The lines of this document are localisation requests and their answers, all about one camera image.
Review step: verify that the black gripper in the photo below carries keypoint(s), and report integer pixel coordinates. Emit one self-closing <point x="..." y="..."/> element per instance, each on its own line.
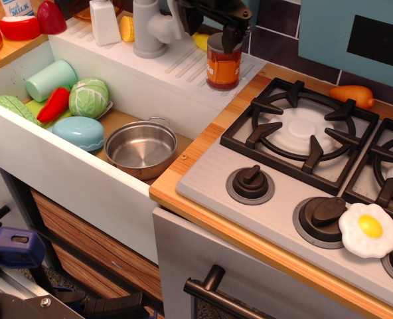
<point x="234" y="14"/>

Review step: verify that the orange toy food can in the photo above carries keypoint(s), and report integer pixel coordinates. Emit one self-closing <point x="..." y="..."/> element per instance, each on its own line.
<point x="222" y="70"/>

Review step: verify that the stainless steel pot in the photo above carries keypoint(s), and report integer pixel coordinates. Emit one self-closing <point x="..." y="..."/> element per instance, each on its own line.
<point x="143" y="149"/>

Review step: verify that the yellow toy banana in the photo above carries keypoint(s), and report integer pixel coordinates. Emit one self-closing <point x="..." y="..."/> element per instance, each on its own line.
<point x="201" y="40"/>

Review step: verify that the grey toy faucet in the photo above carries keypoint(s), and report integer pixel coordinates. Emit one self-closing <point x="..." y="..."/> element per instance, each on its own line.
<point x="153" y="31"/>

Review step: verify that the yellow toy corn piece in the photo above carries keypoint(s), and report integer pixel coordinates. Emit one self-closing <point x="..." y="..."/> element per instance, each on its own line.
<point x="127" y="29"/>

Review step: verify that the white soap dispenser bottle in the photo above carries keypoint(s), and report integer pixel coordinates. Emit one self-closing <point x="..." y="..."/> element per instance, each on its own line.
<point x="104" y="22"/>

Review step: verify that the orange transparent bowl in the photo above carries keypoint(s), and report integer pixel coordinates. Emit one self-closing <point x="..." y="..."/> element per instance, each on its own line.
<point x="80" y="9"/>

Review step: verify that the green toy cabbage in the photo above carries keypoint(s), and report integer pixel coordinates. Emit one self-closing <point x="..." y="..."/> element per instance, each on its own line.
<point x="89" y="98"/>

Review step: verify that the black left burner grate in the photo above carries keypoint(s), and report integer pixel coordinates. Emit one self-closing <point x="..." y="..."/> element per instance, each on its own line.
<point x="306" y="135"/>

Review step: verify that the black burner grate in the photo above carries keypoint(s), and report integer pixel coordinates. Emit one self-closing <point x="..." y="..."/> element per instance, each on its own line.
<point x="372" y="182"/>
<point x="306" y="135"/>

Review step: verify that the mint green toy cup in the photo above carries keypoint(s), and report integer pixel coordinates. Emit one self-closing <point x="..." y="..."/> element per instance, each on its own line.
<point x="44" y="82"/>

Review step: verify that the dark red toy strawberry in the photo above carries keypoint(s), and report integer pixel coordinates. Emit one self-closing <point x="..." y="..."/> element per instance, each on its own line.
<point x="50" y="18"/>

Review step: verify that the black left stove knob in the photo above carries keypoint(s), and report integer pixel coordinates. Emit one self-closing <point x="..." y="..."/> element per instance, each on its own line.
<point x="250" y="186"/>

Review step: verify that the light blue toy bowl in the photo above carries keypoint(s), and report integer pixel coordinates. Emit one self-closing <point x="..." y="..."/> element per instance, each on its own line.
<point x="85" y="133"/>

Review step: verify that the orange toy carrot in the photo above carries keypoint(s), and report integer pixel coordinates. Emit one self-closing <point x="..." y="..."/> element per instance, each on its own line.
<point x="362" y="95"/>

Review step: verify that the red toy pepper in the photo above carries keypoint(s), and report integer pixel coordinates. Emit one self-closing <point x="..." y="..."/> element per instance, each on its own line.
<point x="55" y="105"/>

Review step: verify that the light green toy plate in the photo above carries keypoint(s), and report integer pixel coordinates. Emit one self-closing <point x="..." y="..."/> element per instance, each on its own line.
<point x="35" y="107"/>

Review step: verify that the red toy cheese wheel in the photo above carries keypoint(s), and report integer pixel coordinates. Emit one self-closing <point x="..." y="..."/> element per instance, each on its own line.
<point x="20" y="28"/>

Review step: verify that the toy milk carton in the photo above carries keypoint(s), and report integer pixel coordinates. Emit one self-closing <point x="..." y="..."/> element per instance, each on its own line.
<point x="14" y="8"/>

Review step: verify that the green toy leafy vegetable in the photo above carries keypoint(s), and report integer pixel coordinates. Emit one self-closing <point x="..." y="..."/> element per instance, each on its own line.
<point x="13" y="104"/>

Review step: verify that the black middle stove knob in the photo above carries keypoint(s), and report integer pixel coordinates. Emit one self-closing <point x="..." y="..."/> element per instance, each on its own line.
<point x="316" y="219"/>

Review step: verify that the black right burner grate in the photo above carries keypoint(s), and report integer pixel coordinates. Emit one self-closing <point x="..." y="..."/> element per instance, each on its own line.
<point x="372" y="182"/>

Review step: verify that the toy fried egg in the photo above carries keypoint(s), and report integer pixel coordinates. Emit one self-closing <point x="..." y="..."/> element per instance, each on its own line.
<point x="367" y="231"/>

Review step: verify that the blue clamp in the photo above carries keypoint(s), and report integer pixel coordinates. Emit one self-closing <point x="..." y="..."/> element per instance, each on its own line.
<point x="20" y="248"/>

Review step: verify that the black oven door handle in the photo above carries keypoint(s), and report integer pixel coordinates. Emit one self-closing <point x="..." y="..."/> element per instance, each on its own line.
<point x="206" y="291"/>

